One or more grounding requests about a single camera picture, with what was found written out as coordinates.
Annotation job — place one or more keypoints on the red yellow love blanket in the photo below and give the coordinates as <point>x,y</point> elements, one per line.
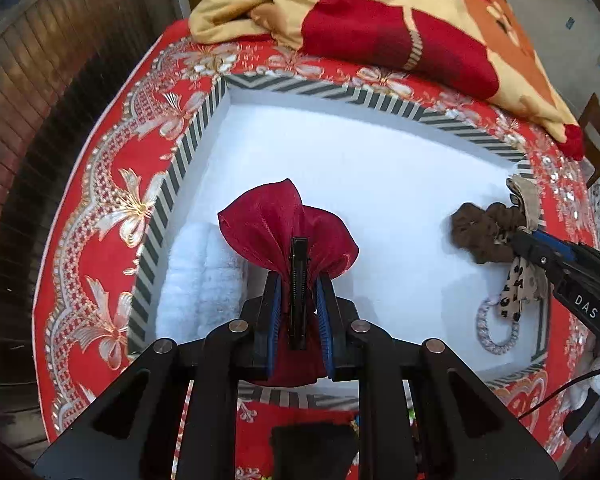
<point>476,47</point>

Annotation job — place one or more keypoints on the striped tray with white lining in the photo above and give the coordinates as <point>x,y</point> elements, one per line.
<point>393,172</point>

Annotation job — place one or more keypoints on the red floral bed cover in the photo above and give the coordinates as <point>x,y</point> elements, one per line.
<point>183,411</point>

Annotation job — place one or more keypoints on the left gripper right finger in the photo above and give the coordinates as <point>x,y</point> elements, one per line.
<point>341,351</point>

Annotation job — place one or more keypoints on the wooden chair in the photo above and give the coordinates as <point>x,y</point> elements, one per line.
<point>590,122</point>

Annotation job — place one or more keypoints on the white fluffy headband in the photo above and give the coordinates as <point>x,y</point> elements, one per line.
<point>205,284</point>

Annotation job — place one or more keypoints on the red velvet bow hair clip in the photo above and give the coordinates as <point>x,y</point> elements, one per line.
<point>260,225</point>

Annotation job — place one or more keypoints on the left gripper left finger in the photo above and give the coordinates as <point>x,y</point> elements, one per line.
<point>262,313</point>

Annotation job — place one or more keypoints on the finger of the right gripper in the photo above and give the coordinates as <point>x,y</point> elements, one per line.
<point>537,247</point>
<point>555,244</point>

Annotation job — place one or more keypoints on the brown scrunchie with leopard ribbon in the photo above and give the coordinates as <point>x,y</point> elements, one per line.
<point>487,234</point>

